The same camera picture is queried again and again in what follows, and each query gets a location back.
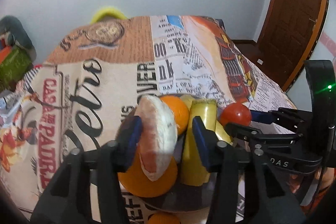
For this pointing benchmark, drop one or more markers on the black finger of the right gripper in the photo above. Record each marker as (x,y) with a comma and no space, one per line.
(249,134)
(263,117)

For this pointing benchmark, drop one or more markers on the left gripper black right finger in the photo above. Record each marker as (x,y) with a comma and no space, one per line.
(267,199)

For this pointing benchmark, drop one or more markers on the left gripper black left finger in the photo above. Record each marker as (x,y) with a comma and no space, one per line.
(66,199)

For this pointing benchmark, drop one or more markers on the red tomato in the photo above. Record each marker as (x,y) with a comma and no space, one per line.
(235,113)

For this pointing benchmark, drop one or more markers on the yellow banana piece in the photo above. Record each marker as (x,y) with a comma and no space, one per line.
(193,173)
(219,130)

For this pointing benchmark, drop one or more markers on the medium orange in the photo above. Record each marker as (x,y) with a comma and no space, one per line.
(180,111)

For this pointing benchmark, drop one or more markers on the large orange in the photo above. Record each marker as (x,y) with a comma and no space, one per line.
(136,182)

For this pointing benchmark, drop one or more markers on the peeled pomelo segment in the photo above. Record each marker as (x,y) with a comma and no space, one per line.
(158,138)

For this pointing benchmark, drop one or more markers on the dark purple plate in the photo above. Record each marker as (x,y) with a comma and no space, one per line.
(181,197)

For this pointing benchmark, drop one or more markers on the small tangerine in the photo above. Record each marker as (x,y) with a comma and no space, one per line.
(163,218)

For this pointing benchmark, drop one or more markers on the retro print tablecloth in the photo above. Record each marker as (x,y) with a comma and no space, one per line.
(97,75)

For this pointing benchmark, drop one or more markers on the brown wooden door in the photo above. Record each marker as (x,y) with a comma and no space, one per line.
(288,36)

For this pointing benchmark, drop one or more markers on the green storage box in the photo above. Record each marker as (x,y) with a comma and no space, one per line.
(15,62)

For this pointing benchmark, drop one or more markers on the grey plush toy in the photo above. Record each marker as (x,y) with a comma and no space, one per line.
(13,34)

